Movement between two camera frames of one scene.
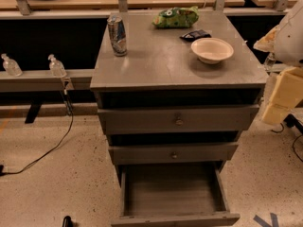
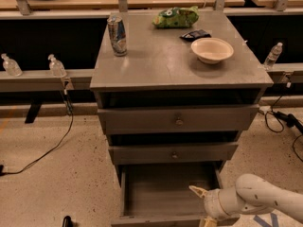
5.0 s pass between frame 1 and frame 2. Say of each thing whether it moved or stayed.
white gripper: moved
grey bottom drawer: stayed
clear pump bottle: stayed
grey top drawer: stayed
